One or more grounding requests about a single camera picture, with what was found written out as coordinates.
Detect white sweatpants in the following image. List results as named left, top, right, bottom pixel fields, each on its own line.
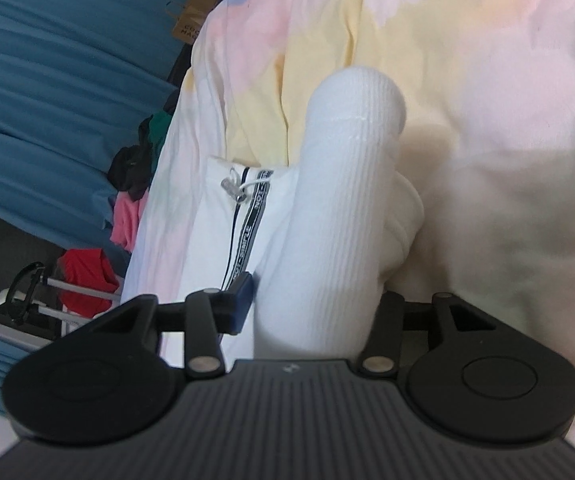
left=178, top=67, right=424, bottom=363

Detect green garment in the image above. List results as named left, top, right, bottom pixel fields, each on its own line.
left=147, top=110, right=172, bottom=154

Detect brown paper bag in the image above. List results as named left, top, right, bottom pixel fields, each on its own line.
left=165, top=0, right=222, bottom=46

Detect black garment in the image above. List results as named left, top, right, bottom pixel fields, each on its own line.
left=106, top=88, right=180, bottom=200

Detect right blue curtain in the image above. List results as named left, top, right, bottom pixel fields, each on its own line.
left=0, top=0, right=181, bottom=248

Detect red garment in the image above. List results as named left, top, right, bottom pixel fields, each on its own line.
left=53, top=248, right=119, bottom=318

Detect white garment steamer stand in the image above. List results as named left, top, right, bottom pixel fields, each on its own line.
left=0, top=261, right=124, bottom=338

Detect pink garment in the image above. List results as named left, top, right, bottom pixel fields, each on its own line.
left=109, top=192, right=148, bottom=252

